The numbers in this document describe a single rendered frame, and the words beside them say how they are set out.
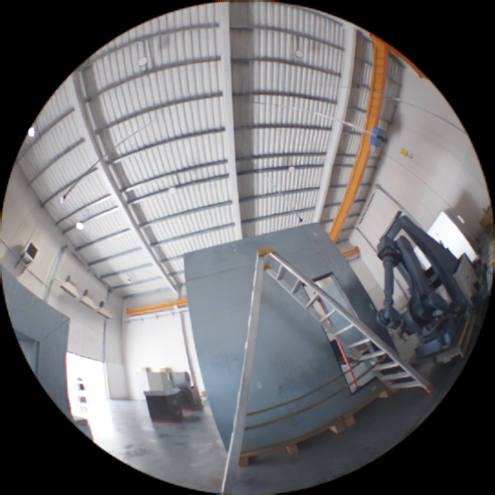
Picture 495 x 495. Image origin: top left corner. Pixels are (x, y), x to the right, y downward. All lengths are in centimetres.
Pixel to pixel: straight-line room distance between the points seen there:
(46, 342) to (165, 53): 705
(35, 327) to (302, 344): 235
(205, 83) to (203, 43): 164
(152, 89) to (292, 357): 769
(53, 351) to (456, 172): 1230
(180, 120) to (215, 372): 701
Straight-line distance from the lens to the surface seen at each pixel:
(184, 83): 680
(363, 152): 942
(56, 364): 103
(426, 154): 1191
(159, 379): 551
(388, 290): 203
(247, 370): 134
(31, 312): 98
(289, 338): 222
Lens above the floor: 127
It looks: 38 degrees up
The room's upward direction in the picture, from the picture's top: 21 degrees counter-clockwise
